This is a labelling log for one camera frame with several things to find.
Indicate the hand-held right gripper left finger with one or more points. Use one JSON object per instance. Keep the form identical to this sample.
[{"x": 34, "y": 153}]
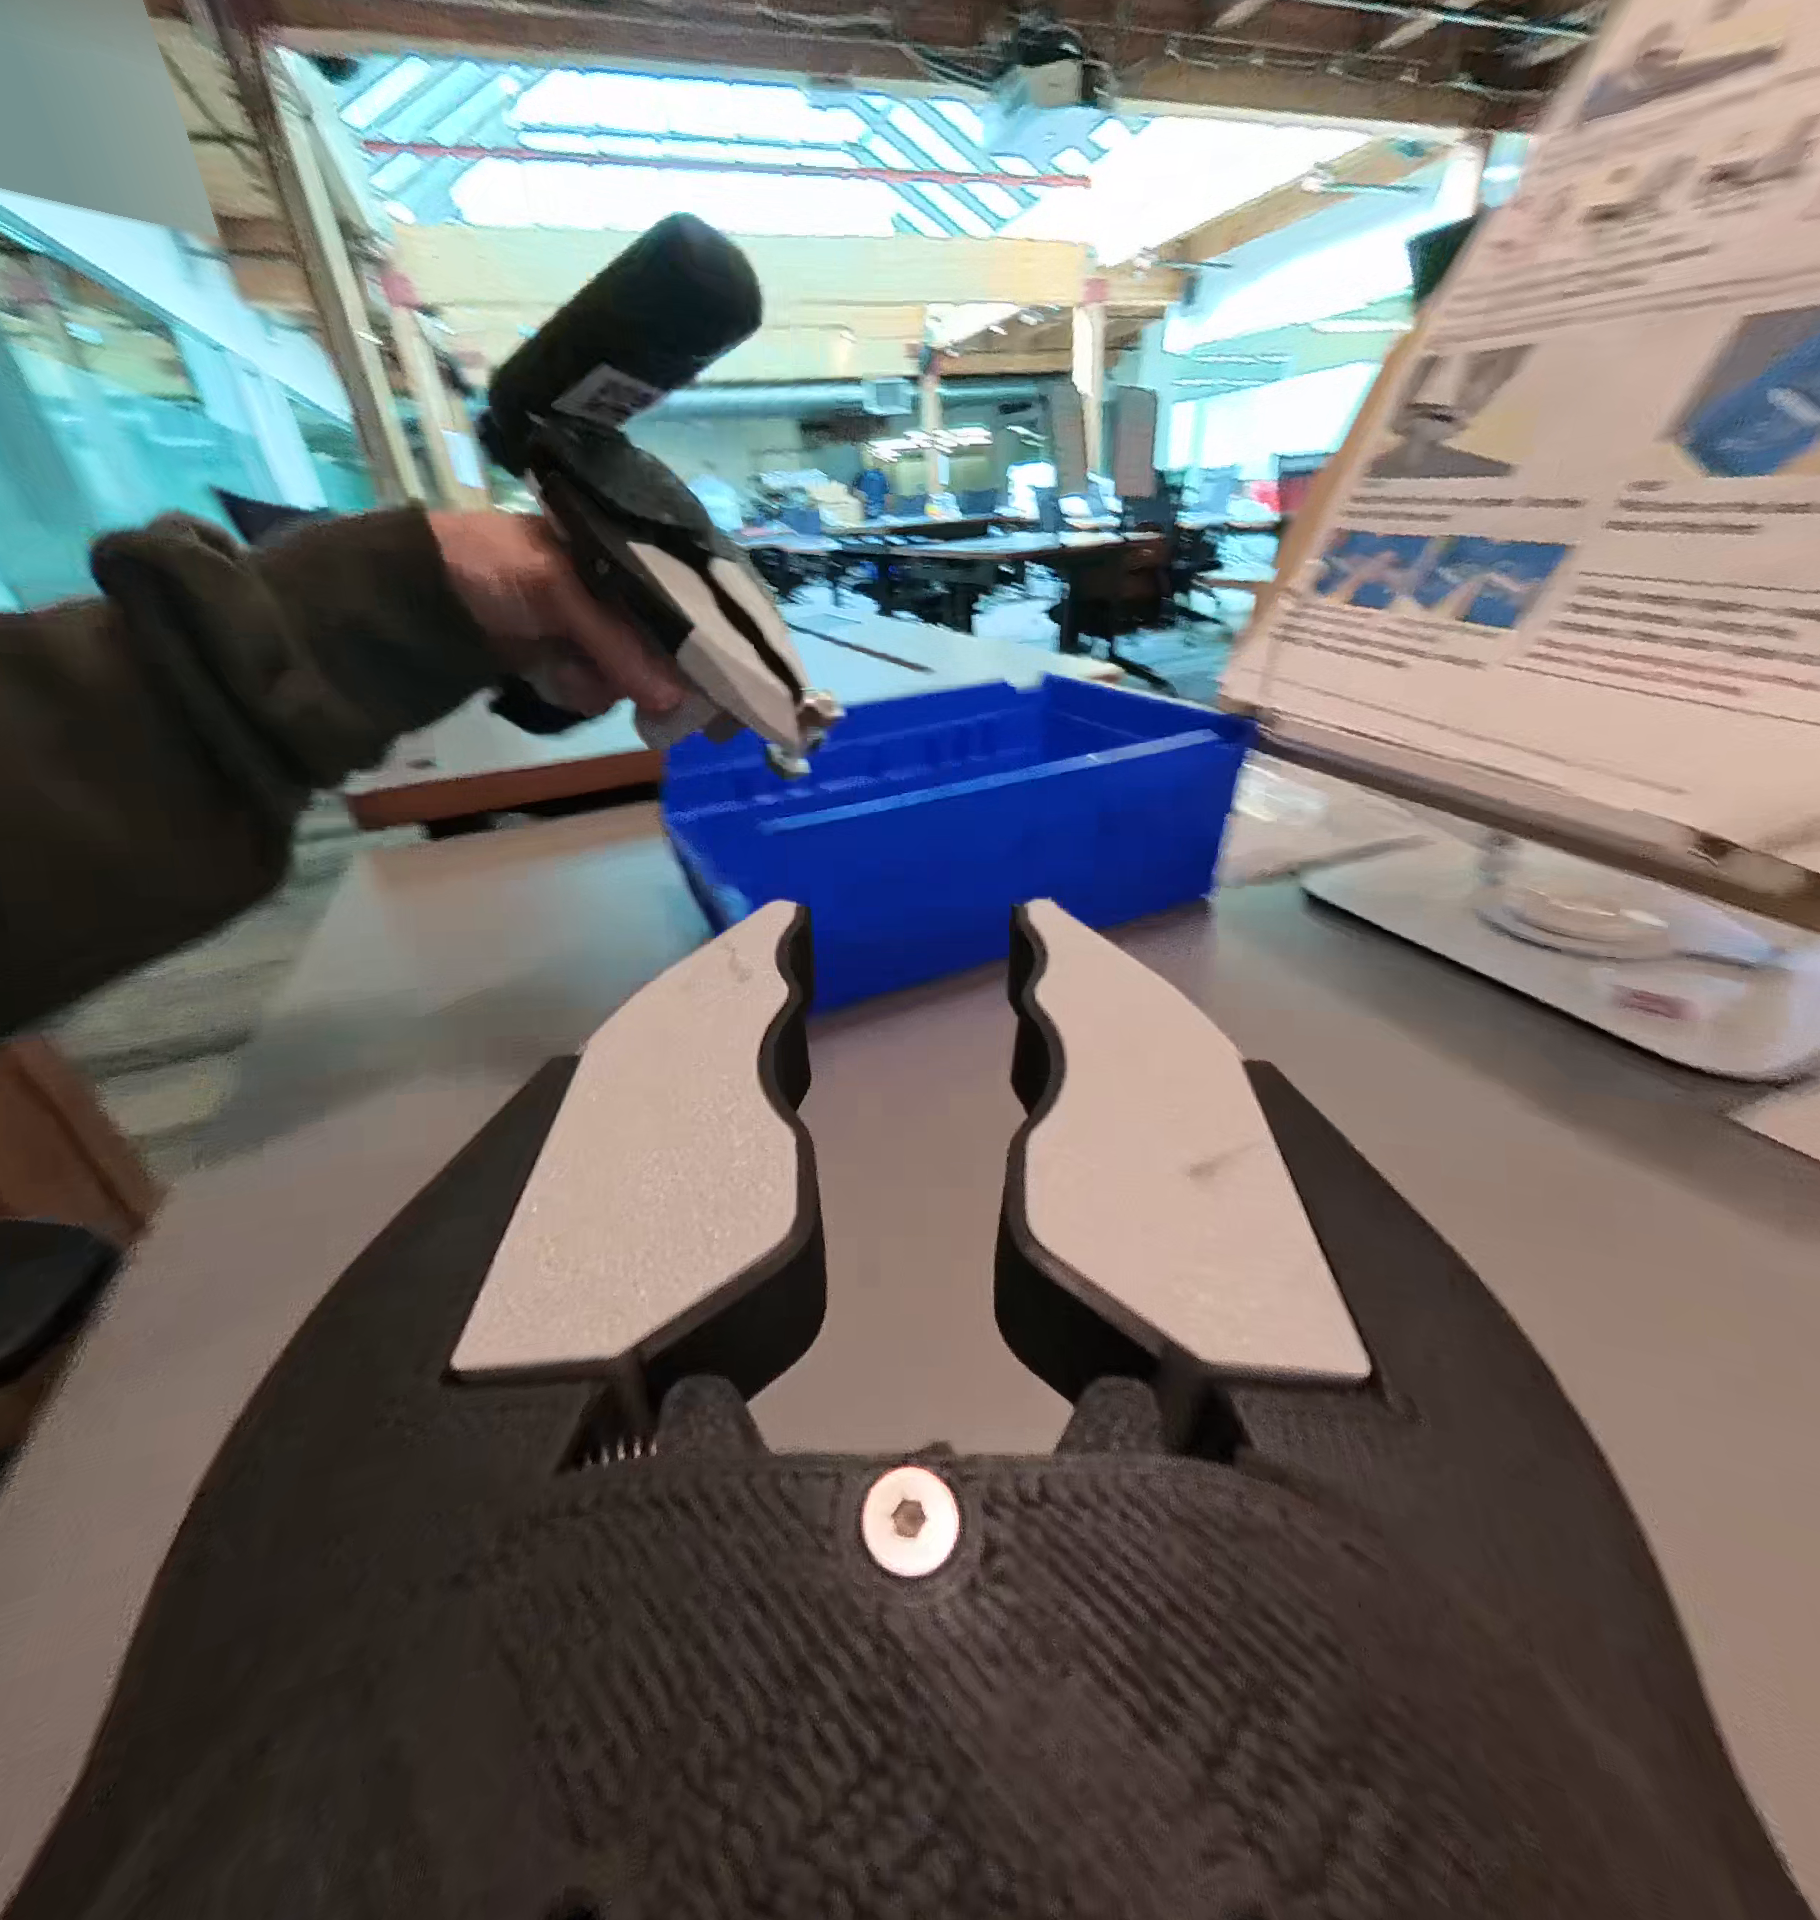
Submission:
[{"x": 655, "y": 1198}]

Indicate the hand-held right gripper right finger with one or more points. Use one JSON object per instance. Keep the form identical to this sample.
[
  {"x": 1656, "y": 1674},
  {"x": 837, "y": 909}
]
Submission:
[{"x": 1163, "y": 1185}]

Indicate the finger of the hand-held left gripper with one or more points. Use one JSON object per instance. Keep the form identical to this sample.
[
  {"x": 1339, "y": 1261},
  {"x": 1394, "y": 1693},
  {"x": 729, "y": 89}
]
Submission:
[
  {"x": 713, "y": 705},
  {"x": 743, "y": 629}
]

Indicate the steel bolt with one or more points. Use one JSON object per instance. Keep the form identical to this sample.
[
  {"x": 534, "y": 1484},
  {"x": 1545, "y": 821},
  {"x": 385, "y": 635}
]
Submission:
[{"x": 810, "y": 736}]

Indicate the blue plastic bin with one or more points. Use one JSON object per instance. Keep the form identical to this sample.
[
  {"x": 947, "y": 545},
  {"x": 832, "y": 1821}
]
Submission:
[{"x": 971, "y": 872}]

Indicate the person's left forearm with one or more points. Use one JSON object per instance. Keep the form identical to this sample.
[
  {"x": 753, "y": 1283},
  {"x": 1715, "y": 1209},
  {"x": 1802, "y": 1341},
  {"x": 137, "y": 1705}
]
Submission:
[{"x": 174, "y": 720}]

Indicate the grey desk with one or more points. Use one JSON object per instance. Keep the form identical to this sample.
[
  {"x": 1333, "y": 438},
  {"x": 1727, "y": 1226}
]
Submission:
[{"x": 1526, "y": 1198}]

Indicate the person's left hand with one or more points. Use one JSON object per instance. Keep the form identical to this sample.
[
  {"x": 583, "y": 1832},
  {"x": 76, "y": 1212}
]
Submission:
[{"x": 534, "y": 614}]

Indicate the white table wooden edge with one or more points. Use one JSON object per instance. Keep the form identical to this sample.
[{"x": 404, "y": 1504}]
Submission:
[{"x": 880, "y": 659}]

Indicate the row of dark work tables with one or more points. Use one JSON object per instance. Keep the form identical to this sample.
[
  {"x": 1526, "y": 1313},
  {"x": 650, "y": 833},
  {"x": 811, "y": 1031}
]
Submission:
[{"x": 999, "y": 554}]

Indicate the wide wooden pillar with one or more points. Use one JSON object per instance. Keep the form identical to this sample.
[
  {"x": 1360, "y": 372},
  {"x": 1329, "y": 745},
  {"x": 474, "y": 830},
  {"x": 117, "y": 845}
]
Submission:
[{"x": 340, "y": 298}]

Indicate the small white label tag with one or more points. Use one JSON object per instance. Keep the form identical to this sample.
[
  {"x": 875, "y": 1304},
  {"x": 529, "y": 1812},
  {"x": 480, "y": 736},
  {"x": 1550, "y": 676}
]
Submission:
[{"x": 1641, "y": 997}]

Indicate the white clipboard stand base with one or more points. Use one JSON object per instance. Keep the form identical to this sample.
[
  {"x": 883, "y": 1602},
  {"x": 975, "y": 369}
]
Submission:
[{"x": 1750, "y": 1034}]

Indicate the printed instruction sheet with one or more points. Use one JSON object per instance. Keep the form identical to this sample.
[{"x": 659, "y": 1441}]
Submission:
[{"x": 1645, "y": 450}]

